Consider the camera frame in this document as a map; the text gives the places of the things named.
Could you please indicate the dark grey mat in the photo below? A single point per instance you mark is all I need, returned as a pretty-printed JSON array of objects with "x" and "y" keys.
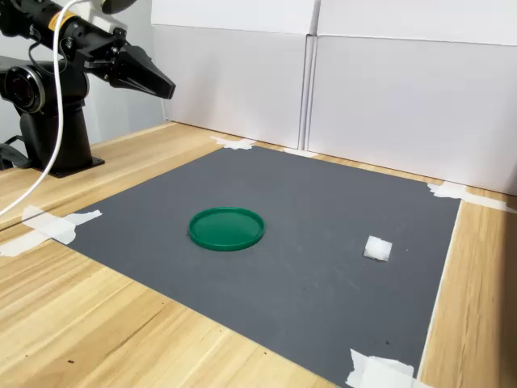
[{"x": 282, "y": 283}]

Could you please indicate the round green lid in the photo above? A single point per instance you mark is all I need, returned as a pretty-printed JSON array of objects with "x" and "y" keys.
[{"x": 226, "y": 229}]

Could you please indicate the white tape piece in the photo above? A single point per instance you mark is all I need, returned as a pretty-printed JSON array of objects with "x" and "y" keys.
[
  {"x": 452, "y": 191},
  {"x": 236, "y": 143},
  {"x": 48, "y": 226},
  {"x": 379, "y": 374},
  {"x": 299, "y": 153}
]

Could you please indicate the small white plastic terminal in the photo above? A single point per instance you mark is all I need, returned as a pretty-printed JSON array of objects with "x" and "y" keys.
[{"x": 378, "y": 248}]

